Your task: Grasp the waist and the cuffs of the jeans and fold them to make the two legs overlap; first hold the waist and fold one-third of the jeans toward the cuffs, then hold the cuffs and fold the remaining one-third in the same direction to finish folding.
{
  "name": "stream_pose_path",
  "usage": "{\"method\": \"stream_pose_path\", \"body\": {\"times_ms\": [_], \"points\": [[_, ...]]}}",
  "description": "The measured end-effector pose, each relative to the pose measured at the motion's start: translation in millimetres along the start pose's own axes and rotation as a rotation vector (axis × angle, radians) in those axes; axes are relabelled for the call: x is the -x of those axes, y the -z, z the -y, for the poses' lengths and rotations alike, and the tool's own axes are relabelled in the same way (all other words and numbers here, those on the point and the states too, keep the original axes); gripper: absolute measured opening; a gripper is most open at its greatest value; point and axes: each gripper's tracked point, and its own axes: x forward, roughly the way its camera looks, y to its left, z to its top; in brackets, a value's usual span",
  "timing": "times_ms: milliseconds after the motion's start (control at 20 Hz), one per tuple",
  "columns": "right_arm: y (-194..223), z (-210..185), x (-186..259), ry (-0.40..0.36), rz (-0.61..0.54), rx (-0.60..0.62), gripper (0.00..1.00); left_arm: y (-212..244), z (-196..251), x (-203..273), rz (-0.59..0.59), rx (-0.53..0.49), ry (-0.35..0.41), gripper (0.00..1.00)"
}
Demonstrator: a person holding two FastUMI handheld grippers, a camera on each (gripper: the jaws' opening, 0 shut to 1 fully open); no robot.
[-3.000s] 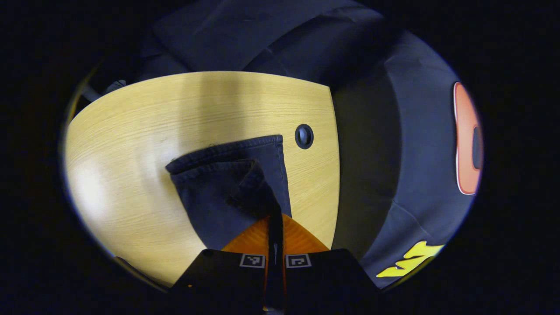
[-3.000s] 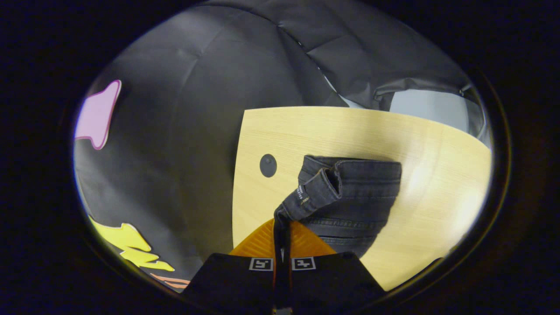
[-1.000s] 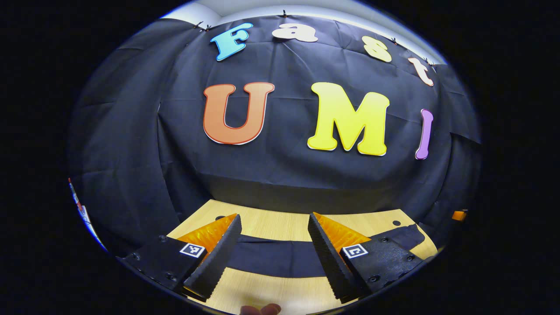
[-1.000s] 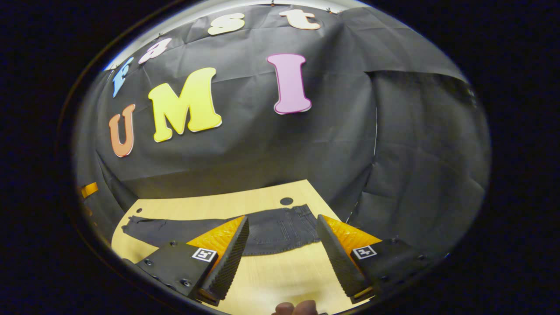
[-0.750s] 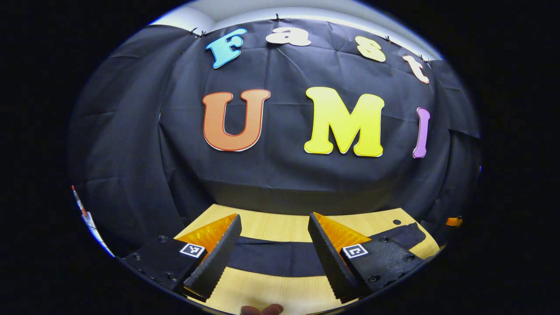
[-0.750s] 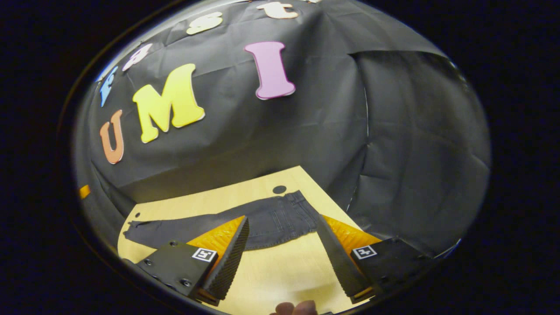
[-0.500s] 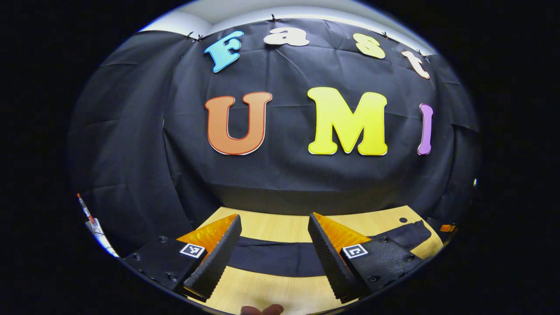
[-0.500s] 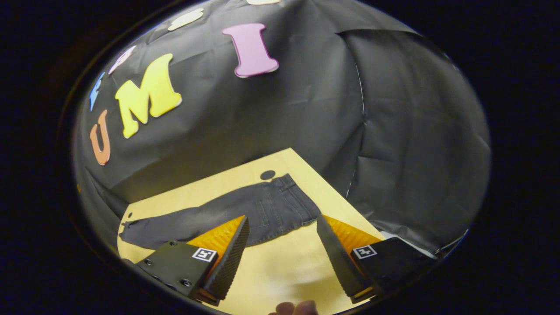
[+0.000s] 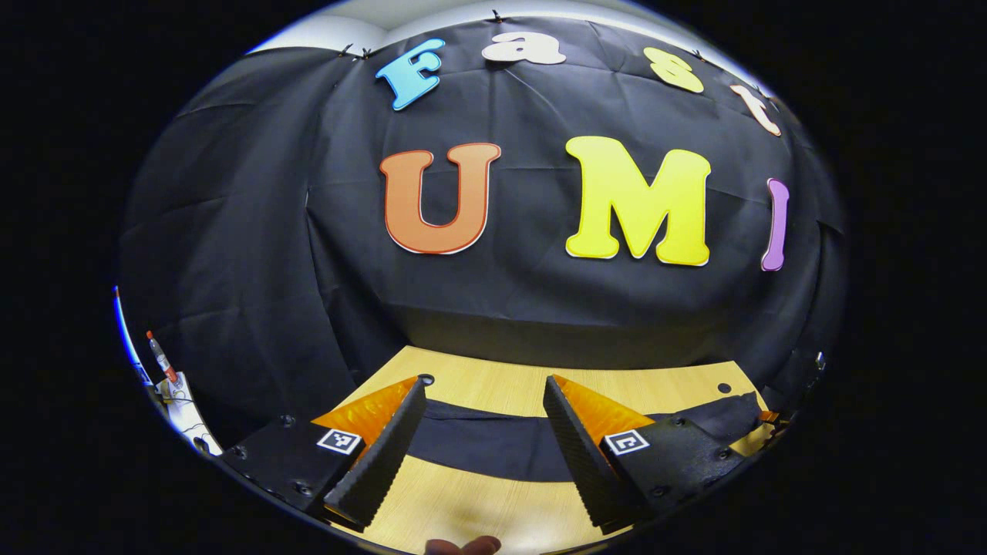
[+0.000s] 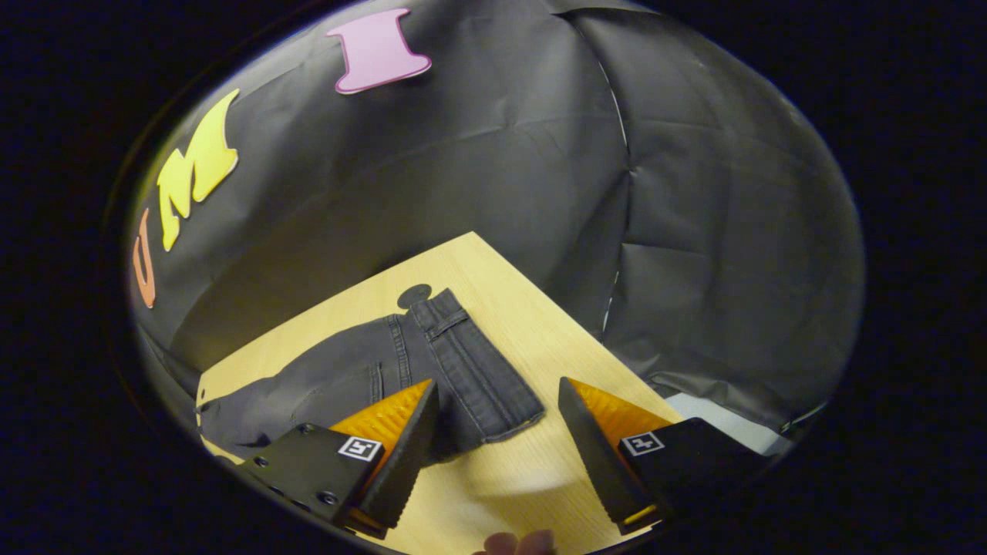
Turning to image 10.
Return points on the black round table grommet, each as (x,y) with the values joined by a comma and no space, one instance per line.
(412,294)

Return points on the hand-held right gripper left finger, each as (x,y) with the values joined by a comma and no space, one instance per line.
(405,462)

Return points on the black backdrop cloth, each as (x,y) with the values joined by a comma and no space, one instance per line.
(501,177)

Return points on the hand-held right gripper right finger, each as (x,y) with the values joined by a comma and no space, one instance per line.
(597,462)

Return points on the dark grey jeans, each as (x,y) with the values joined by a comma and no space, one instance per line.
(478,378)

